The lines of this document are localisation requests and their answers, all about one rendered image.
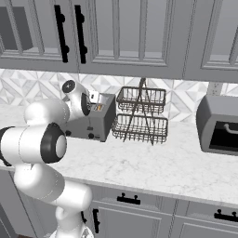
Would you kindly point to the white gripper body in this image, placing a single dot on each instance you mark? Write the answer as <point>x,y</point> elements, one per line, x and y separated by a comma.
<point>95,95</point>

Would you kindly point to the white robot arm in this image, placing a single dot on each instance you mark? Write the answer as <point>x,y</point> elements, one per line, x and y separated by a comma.
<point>34,145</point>

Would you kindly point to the orange and white bread slice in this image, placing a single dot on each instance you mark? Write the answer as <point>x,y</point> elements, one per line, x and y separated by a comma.
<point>99,108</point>

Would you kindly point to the grey toaster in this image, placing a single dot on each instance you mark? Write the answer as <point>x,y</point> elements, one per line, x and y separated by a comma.
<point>107,121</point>

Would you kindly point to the black toaster lever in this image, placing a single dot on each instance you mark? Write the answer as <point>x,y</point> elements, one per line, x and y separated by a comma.
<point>89,128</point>

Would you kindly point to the black toaster knob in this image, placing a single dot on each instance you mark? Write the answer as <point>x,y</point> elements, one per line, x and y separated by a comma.
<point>68,133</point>
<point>90,135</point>

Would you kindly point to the grey toaster oven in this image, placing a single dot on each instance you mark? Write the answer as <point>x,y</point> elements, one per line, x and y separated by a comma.
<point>214,111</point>

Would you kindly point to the grey drawer front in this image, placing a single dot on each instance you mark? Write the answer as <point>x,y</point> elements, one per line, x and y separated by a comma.
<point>152,198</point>
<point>198,208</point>

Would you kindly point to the grey base cupboard door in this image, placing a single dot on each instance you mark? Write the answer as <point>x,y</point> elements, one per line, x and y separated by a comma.
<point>204,231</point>
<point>12,198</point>
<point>130,223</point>

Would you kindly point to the grey wall cupboard door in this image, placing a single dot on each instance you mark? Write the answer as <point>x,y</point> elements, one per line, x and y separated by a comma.
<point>130,66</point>
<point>198,40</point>
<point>37,57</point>

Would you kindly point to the white wall socket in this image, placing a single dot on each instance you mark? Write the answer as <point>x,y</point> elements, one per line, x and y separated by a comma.
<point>214,88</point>

